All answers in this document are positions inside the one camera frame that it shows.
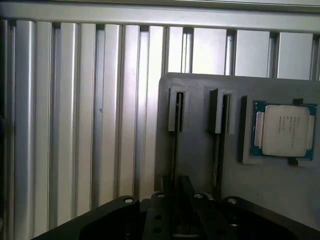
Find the thin dark RAM stick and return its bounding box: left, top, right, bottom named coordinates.
left=172, top=92, right=182, bottom=183
left=211, top=94, right=230, bottom=195

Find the grey plastic parts rack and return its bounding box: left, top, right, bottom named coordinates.
left=152, top=72, right=320, bottom=234

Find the CPU with silver heat spreader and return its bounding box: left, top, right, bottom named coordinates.
left=251, top=100, right=318, bottom=161

